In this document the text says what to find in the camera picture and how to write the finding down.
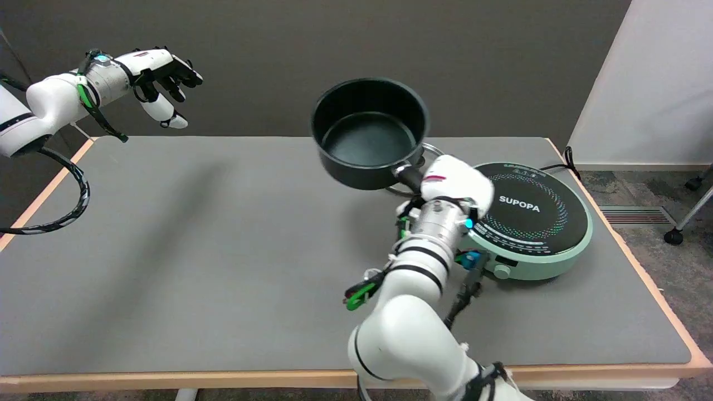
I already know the grey table mat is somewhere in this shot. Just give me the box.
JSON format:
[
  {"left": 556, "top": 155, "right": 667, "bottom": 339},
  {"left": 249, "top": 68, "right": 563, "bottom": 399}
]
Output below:
[{"left": 0, "top": 136, "right": 692, "bottom": 377}]

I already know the black saucepan with handle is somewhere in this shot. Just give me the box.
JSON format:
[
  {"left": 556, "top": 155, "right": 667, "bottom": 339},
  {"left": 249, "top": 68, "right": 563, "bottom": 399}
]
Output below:
[{"left": 311, "top": 77, "right": 431, "bottom": 193}]

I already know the chair leg with caster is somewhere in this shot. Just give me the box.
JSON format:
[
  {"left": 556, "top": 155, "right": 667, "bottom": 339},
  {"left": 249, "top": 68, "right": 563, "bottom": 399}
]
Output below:
[{"left": 664, "top": 165, "right": 713, "bottom": 246}]

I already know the floor vent grille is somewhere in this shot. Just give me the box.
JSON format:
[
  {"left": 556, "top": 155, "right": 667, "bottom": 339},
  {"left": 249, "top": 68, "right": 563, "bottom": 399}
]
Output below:
[{"left": 599, "top": 206, "right": 677, "bottom": 226}]

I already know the glass pot lid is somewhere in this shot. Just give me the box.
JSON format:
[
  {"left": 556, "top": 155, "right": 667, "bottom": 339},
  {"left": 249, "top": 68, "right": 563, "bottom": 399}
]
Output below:
[{"left": 385, "top": 143, "right": 445, "bottom": 197}]

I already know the black cooker power cord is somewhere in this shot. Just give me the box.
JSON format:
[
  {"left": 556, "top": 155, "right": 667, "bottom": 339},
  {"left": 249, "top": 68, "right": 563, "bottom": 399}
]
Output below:
[{"left": 539, "top": 146, "right": 582, "bottom": 182}]

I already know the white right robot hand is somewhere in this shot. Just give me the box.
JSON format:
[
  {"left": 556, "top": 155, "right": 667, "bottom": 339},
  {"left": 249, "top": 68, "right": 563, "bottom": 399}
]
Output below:
[{"left": 395, "top": 155, "right": 495, "bottom": 221}]

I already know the green induction cooker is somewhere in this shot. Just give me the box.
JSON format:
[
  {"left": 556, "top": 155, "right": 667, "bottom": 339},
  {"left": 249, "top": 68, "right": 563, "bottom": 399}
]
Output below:
[{"left": 460, "top": 162, "right": 594, "bottom": 281}]

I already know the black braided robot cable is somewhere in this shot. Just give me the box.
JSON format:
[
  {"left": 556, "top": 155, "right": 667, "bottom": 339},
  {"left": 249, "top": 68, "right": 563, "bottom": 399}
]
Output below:
[{"left": 0, "top": 146, "right": 91, "bottom": 236}]

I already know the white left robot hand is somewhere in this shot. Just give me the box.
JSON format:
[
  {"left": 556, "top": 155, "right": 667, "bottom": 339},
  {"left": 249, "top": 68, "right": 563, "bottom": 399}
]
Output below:
[{"left": 115, "top": 47, "right": 204, "bottom": 130}]

